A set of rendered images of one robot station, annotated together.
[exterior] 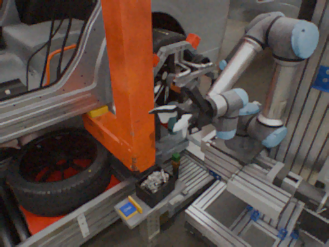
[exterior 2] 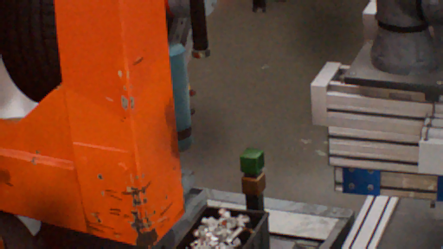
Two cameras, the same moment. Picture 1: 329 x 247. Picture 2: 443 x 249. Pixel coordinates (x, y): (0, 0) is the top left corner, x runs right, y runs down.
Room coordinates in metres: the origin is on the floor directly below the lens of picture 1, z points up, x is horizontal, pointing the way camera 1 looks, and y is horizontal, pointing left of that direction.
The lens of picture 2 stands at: (-0.46, 0.60, 1.52)
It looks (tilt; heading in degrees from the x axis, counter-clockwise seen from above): 25 degrees down; 339
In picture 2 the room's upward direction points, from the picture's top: 5 degrees counter-clockwise
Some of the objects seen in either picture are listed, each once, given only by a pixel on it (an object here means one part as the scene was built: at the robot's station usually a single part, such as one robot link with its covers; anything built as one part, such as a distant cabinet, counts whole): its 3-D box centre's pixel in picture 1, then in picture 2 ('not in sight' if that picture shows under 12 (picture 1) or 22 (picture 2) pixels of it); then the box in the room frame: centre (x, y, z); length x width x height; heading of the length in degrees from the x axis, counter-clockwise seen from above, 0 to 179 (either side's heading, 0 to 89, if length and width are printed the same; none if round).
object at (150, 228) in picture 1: (149, 222); not in sight; (0.98, 0.10, 0.21); 0.10 x 0.10 x 0.42; 42
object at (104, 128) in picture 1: (108, 119); (4, 130); (1.46, 0.40, 0.69); 0.52 x 0.17 x 0.35; 42
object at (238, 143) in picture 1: (240, 135); (403, 39); (1.04, -0.39, 0.87); 0.15 x 0.15 x 0.10
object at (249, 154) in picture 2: (176, 157); (252, 161); (1.13, -0.07, 0.64); 0.04 x 0.04 x 0.04; 42
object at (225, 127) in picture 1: (223, 121); not in sight; (0.81, -0.23, 1.12); 0.11 x 0.08 x 0.11; 31
